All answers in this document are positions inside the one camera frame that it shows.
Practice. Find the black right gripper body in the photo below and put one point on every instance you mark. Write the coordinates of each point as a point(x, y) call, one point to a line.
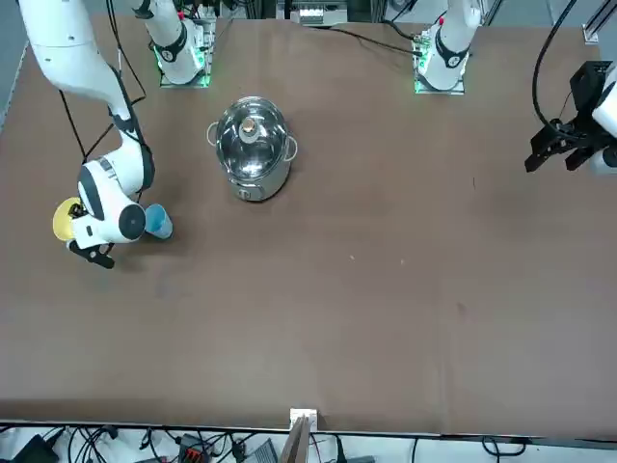
point(78, 210)

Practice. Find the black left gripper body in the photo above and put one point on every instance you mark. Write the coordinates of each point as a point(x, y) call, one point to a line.
point(585, 87)

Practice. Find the blue plastic cup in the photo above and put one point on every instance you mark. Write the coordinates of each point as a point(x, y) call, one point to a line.
point(161, 226)

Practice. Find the yellow plastic bowl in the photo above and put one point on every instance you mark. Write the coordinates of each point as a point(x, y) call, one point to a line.
point(62, 219)

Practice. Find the aluminium profile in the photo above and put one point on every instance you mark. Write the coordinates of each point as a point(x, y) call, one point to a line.
point(598, 21)

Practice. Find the stainless steel pot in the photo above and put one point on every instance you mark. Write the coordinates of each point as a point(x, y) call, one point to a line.
point(260, 190)

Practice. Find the black power adapter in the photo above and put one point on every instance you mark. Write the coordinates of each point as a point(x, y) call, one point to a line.
point(34, 448)

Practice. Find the orange black electronic device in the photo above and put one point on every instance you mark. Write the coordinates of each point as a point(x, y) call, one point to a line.
point(195, 451)

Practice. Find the wooden board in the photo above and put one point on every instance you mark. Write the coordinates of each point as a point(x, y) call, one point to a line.
point(296, 443)

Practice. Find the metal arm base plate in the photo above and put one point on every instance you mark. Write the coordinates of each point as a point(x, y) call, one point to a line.
point(438, 90)
point(185, 84)

